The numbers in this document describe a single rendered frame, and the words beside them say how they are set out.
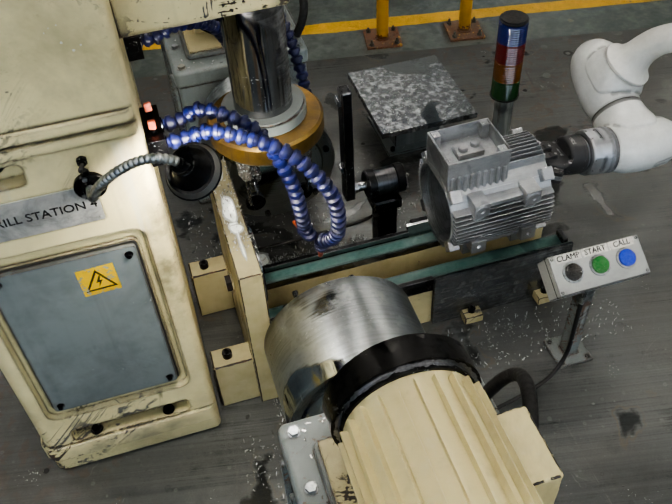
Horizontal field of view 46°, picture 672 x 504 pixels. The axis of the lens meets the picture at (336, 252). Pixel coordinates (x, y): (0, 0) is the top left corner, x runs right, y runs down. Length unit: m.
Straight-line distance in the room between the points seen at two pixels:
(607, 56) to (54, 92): 1.08
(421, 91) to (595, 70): 0.50
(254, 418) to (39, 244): 0.58
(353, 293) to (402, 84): 0.94
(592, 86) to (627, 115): 0.10
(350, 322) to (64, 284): 0.40
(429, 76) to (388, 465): 1.38
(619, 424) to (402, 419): 0.76
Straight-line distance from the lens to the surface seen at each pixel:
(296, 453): 1.04
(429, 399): 0.85
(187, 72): 1.69
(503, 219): 1.49
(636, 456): 1.52
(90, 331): 1.23
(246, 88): 1.17
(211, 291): 1.62
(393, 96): 1.99
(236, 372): 1.45
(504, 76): 1.75
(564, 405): 1.54
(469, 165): 1.42
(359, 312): 1.16
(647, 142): 1.63
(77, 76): 0.96
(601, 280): 1.40
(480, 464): 0.81
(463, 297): 1.59
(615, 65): 1.66
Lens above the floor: 2.06
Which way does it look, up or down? 46 degrees down
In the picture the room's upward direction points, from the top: 4 degrees counter-clockwise
